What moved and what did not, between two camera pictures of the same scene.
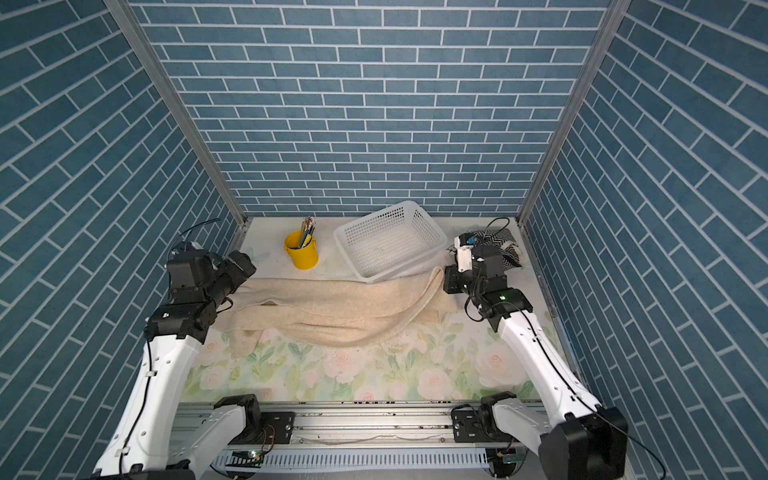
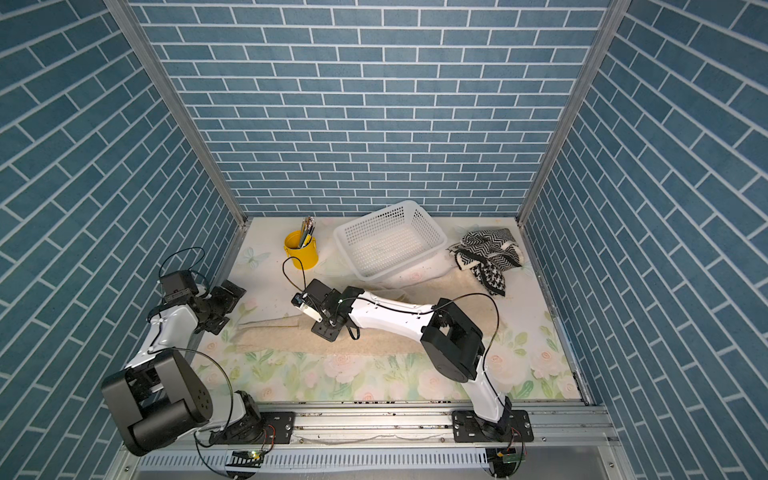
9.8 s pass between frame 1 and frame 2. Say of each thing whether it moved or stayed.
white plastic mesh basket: stayed
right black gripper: moved
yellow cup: stayed
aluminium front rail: stayed
